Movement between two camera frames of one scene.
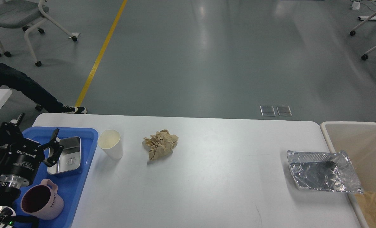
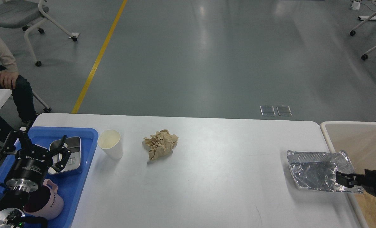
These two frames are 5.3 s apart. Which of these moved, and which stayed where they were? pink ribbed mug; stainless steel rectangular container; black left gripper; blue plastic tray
Moved: black left gripper
Stayed: pink ribbed mug; stainless steel rectangular container; blue plastic tray
